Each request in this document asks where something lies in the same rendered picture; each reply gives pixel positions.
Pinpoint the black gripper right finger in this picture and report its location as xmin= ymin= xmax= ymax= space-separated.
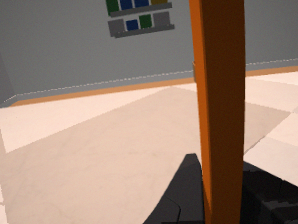
xmin=239 ymin=161 xmax=298 ymax=224

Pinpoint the orange handle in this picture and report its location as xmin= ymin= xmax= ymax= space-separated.
xmin=189 ymin=0 xmax=246 ymax=224

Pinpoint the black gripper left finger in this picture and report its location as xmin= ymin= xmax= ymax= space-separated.
xmin=144 ymin=153 xmax=206 ymax=224

